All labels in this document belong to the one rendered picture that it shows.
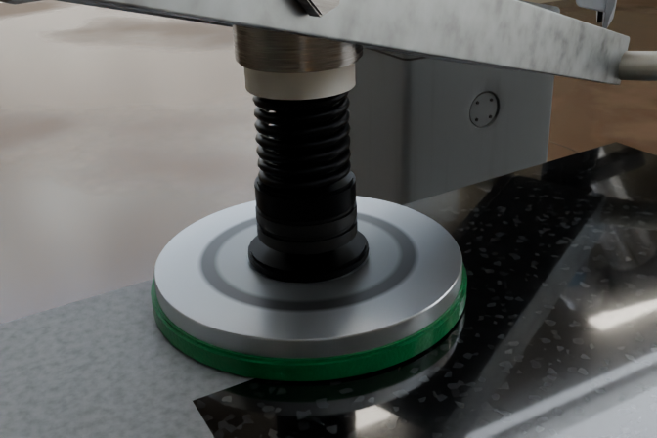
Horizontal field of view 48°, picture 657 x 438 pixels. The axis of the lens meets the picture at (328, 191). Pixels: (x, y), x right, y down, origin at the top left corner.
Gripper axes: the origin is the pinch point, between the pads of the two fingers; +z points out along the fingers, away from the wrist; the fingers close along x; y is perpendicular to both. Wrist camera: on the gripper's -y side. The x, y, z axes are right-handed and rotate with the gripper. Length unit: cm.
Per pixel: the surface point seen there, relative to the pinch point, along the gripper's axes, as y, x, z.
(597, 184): 11, 58, 1
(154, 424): 39, 95, -2
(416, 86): 31.4, -16.1, 15.8
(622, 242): 11, 70, 1
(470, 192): 22, 61, 1
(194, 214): 118, -104, 91
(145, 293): 45, 81, -1
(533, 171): 16, 55, 1
